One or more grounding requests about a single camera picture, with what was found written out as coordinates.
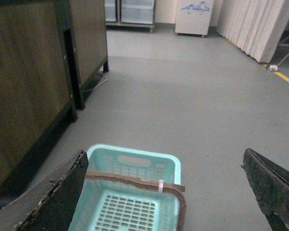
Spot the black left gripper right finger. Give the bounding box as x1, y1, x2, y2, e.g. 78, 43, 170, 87
242, 148, 289, 231

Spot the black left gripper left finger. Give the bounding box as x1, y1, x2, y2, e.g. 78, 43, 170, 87
0, 150, 89, 231

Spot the light teal plastic basket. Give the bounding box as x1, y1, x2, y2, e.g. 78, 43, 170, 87
68, 144, 181, 231

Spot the brown basket handle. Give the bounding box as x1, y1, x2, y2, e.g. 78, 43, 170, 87
85, 170, 186, 231

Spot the white zip tie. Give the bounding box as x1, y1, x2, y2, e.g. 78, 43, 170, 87
158, 180, 164, 193

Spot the wooden display stand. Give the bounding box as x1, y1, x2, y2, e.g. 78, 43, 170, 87
0, 0, 110, 210

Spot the white folding partition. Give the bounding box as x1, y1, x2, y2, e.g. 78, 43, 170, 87
216, 0, 289, 64

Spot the white chest freezer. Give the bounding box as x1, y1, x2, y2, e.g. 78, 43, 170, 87
174, 0, 214, 38

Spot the glass door refrigerator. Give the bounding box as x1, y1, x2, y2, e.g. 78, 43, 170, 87
104, 0, 156, 33

